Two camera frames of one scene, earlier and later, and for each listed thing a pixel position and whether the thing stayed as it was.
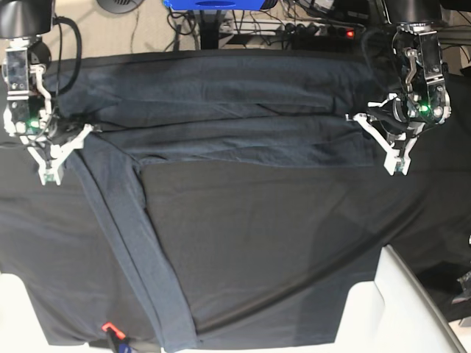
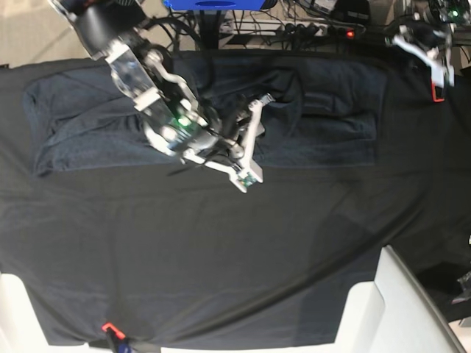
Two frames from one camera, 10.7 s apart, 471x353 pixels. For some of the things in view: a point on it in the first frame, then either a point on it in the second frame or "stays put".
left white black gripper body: (49, 156) → (232, 154)
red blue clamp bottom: (118, 337) stays put
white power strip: (293, 28) stays put
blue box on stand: (213, 5) stays put
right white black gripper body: (394, 131) → (431, 43)
